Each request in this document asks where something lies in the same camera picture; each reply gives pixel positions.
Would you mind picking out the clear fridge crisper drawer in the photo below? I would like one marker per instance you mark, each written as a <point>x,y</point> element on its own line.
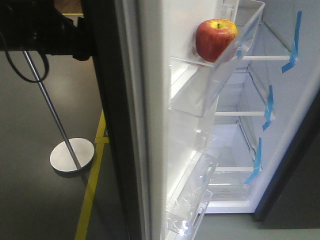
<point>230,186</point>

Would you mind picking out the metal stand with round base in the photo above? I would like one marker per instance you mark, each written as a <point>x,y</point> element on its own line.
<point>72,154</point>

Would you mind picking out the middle glass fridge shelf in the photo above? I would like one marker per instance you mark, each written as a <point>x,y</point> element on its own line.
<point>243,95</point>

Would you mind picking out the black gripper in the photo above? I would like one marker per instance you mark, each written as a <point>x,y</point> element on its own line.
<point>36,25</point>

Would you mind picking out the lower glass fridge shelf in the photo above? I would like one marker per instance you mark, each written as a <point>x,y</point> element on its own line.
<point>238,153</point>

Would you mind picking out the dark grey fridge body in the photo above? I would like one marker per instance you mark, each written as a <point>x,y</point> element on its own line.
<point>291,121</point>

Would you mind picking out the clear lower door bin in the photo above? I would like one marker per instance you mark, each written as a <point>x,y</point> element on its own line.
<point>189,201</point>

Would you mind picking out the top glass fridge shelf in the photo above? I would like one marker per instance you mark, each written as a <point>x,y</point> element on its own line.
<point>266,46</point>

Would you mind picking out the glass fridge shelf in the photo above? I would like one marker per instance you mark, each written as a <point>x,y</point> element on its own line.
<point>238,153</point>
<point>243,95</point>
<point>266,46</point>

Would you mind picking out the red yellow apple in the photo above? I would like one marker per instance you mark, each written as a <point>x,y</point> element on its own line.
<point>213,36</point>

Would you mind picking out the clear upper door bin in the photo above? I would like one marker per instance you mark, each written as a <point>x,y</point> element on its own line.
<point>194,82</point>

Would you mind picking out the open fridge door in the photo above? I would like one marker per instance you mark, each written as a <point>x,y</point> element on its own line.
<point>150,143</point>

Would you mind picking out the clear door bin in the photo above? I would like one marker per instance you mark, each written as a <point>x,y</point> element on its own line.
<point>189,201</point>
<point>194,82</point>

